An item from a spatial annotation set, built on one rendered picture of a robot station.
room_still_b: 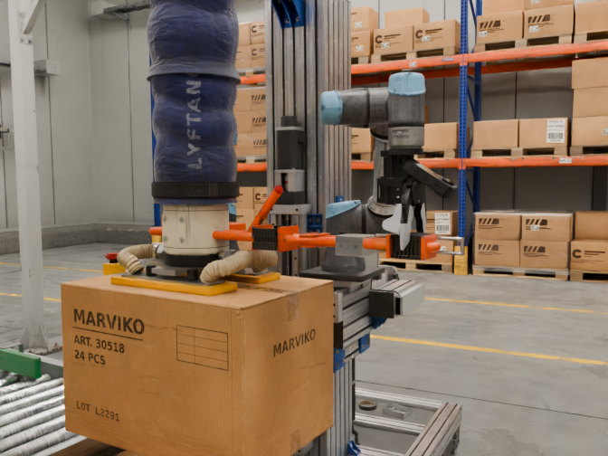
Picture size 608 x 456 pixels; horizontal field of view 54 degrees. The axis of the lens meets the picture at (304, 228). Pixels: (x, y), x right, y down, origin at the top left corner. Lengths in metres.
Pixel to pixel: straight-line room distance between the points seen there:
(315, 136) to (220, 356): 1.09
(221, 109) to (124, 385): 0.72
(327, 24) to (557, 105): 7.76
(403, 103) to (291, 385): 0.71
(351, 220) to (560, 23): 6.93
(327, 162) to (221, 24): 0.83
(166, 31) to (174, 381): 0.83
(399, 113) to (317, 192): 1.00
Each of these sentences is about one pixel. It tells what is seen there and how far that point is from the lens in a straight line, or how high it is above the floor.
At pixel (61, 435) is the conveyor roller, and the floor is 0.54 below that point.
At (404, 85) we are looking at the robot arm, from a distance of 1.27.
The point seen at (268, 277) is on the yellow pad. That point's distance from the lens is 1.58.
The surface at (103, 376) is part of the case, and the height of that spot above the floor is 0.85.
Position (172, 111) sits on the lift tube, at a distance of 1.52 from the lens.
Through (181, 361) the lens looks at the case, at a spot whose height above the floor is 0.93.
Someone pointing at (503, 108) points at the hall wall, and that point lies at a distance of 9.91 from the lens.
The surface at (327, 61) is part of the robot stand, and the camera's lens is 2.24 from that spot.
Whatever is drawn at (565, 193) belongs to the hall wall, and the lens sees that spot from 9.76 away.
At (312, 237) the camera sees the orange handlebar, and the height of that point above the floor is 1.21.
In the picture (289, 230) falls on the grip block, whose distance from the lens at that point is 1.42.
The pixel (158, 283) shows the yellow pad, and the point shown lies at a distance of 1.51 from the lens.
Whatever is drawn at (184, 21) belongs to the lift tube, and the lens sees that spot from 1.53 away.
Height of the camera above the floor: 1.34
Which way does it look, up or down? 5 degrees down
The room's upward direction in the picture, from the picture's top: 1 degrees counter-clockwise
